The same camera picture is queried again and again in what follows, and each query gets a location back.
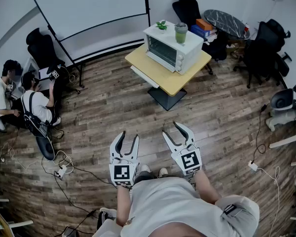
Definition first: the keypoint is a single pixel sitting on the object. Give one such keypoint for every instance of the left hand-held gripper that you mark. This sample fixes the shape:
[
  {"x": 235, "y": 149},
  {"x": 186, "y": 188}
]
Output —
[{"x": 123, "y": 174}]

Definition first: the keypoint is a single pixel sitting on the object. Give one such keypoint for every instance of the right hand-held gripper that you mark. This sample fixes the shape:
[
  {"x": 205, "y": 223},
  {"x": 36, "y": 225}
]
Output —
[{"x": 190, "y": 160}]

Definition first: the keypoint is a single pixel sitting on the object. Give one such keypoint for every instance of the white glass oven door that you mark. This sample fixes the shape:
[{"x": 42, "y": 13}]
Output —
[{"x": 145, "y": 77}]

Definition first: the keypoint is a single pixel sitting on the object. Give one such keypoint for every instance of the person's right forearm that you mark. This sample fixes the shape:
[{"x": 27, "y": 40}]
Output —
[{"x": 207, "y": 189}]

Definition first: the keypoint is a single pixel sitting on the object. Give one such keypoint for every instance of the person's left forearm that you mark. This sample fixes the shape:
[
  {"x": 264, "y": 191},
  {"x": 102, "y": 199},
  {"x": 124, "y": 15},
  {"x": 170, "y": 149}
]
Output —
[{"x": 122, "y": 206}]

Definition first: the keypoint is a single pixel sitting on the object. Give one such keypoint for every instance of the white toaster oven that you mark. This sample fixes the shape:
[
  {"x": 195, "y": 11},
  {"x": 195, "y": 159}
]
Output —
[{"x": 192, "y": 48}]

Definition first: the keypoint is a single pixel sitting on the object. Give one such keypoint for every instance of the person's left white shoe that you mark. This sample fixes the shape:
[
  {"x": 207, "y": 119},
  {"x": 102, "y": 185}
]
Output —
[{"x": 145, "y": 168}]

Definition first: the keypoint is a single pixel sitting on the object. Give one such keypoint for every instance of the person's white shoe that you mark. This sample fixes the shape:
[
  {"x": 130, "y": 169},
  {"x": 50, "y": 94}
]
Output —
[
  {"x": 145, "y": 168},
  {"x": 163, "y": 171}
]

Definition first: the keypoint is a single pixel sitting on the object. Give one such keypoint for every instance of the person's dark trousers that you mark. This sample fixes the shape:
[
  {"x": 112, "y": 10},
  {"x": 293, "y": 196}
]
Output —
[{"x": 144, "y": 176}]

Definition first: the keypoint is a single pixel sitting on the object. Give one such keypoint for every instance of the person's right white shoe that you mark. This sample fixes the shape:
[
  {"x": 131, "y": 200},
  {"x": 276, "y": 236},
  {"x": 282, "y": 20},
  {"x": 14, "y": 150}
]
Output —
[{"x": 163, "y": 171}]

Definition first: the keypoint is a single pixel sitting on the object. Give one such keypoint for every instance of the person's white shirt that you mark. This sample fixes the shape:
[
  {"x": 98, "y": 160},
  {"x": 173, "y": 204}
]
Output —
[{"x": 167, "y": 201}]

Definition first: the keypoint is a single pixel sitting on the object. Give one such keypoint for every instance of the yellow wooden table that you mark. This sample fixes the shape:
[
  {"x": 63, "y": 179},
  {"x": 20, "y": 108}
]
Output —
[{"x": 167, "y": 80}]

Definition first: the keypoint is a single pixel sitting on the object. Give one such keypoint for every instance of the white power strip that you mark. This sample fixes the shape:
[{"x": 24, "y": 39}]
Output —
[
  {"x": 253, "y": 166},
  {"x": 62, "y": 171}
]

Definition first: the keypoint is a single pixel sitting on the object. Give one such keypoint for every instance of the green shaker bottle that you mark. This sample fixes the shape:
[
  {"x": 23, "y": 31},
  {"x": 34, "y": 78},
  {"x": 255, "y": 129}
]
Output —
[{"x": 181, "y": 34}]

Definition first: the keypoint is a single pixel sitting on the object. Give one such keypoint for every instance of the white paper stack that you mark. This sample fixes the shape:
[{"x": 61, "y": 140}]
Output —
[{"x": 212, "y": 36}]

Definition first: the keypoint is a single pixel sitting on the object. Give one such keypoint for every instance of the blue box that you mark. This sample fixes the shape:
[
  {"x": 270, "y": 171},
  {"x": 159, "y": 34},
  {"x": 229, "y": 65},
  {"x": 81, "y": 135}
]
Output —
[{"x": 199, "y": 32}]

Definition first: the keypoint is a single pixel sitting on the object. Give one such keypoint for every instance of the green potted plant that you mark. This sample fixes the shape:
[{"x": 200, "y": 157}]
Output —
[{"x": 161, "y": 26}]

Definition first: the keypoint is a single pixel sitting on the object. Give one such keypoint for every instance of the black office chair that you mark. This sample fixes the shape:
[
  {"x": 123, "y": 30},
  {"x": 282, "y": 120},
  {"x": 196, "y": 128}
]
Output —
[
  {"x": 259, "y": 51},
  {"x": 187, "y": 9},
  {"x": 43, "y": 51}
]

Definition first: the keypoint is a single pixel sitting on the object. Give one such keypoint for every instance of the orange box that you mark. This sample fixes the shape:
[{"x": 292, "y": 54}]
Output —
[{"x": 204, "y": 24}]

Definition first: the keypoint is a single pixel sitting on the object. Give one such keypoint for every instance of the black marble round table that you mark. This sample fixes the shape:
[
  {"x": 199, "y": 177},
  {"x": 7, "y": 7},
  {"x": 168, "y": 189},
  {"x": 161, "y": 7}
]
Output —
[{"x": 224, "y": 21}]

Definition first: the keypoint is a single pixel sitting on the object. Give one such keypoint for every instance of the red white can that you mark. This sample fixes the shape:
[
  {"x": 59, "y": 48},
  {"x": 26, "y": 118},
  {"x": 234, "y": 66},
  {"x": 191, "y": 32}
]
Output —
[{"x": 246, "y": 28}]

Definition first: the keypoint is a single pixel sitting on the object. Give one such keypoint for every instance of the wooden top white desk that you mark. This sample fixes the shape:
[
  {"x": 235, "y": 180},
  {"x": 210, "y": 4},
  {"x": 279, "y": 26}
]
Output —
[{"x": 0, "y": 221}]

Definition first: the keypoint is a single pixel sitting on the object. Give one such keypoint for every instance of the black framed whiteboard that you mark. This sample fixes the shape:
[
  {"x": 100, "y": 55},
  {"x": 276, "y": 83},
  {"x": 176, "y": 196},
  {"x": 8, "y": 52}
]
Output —
[{"x": 88, "y": 9}]

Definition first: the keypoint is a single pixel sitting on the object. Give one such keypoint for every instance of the white frame desk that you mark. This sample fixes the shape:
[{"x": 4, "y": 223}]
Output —
[{"x": 284, "y": 142}]

